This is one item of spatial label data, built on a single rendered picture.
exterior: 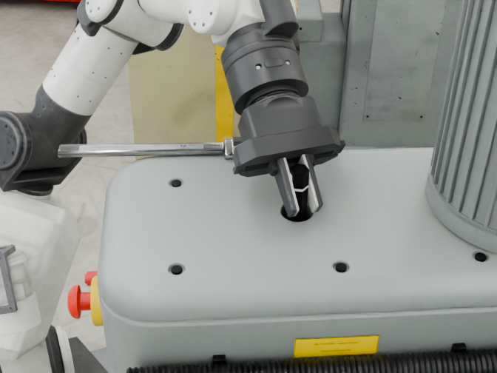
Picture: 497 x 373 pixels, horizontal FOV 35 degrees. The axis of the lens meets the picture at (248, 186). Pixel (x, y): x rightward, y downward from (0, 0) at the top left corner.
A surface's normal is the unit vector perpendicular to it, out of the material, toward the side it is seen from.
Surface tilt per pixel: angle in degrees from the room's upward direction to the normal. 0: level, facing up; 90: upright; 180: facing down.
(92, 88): 95
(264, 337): 90
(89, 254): 0
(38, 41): 0
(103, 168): 0
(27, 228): 58
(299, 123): 30
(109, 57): 95
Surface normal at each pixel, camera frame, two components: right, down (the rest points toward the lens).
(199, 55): 0.07, 0.61
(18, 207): 0.44, -0.57
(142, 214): 0.01, -0.79
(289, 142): 0.16, -0.38
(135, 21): 0.36, 0.66
